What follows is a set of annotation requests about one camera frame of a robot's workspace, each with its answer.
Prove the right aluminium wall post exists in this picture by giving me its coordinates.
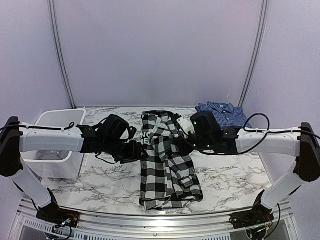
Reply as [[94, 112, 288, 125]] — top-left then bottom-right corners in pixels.
[[238, 0, 270, 108]]

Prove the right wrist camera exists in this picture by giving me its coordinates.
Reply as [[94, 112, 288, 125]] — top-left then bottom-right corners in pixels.
[[177, 116, 196, 139]]

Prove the folded blue checkered shirt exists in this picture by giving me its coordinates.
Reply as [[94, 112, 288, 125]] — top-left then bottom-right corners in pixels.
[[195, 101, 252, 130]]

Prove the grey cloth in bin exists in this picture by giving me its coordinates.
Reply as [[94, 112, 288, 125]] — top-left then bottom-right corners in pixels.
[[35, 150, 69, 161]]

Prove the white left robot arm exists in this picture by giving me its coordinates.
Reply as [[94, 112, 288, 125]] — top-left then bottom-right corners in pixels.
[[0, 114, 147, 223]]

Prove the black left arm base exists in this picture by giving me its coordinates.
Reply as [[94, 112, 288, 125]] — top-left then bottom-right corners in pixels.
[[36, 200, 80, 228]]

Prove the aluminium front frame rail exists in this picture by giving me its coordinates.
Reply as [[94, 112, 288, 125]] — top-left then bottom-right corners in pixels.
[[8, 198, 300, 240]]

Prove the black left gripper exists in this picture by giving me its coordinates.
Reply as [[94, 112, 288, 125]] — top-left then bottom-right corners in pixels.
[[103, 136, 149, 164]]

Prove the black white checkered shirt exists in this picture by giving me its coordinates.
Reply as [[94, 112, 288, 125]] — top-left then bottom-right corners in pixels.
[[139, 110, 204, 211]]

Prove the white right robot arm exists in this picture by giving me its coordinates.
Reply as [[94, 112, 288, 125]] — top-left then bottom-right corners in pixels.
[[176, 111, 320, 224]]

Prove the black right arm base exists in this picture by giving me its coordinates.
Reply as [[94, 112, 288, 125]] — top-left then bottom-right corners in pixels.
[[229, 190, 275, 229]]

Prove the white plastic bin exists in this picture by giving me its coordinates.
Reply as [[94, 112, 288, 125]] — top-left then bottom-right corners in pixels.
[[21, 108, 87, 179]]

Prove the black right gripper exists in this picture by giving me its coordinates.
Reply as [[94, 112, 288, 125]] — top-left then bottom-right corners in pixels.
[[173, 133, 214, 157]]

